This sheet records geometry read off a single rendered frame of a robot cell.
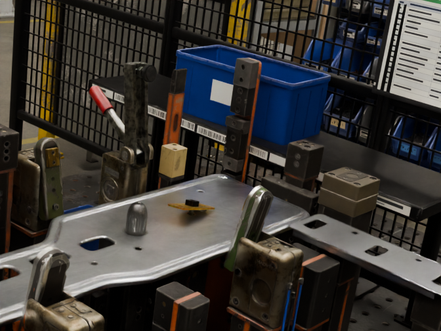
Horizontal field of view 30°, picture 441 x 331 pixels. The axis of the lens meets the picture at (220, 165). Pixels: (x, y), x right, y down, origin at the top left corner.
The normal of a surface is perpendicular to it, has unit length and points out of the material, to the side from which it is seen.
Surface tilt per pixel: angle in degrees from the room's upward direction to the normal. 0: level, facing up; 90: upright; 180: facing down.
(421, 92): 90
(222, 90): 90
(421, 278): 0
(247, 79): 90
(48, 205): 78
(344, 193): 88
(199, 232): 0
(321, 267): 0
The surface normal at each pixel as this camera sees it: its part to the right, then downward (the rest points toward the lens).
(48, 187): 0.76, 0.11
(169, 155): -0.65, 0.17
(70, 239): 0.13, -0.93
